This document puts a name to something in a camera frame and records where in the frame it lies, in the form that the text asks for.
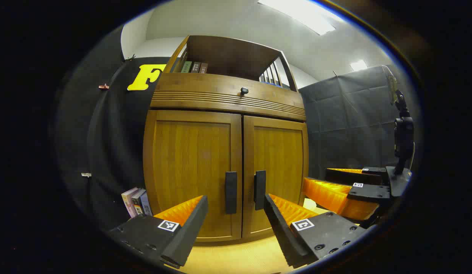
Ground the black door handle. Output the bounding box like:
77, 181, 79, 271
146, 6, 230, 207
225, 172, 238, 214
254, 170, 267, 210

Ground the dark book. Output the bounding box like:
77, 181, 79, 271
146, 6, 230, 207
131, 189, 147, 217

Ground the wooden shoe cabinet door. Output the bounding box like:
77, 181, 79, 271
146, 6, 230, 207
242, 115, 309, 239
143, 110, 243, 242

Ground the wooden cabinet drawer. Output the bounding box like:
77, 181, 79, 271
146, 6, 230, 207
150, 73, 307, 121

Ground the wooden double-door shoe cabinet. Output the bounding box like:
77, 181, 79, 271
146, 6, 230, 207
143, 35, 309, 243

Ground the blue book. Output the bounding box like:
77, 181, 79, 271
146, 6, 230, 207
140, 191, 153, 216

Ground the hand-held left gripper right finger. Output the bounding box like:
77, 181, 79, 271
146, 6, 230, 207
263, 193, 367, 269

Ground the long ceiling light panel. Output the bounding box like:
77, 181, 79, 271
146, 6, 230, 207
257, 0, 345, 36

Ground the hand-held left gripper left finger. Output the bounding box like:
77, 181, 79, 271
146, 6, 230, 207
106, 195, 209, 269

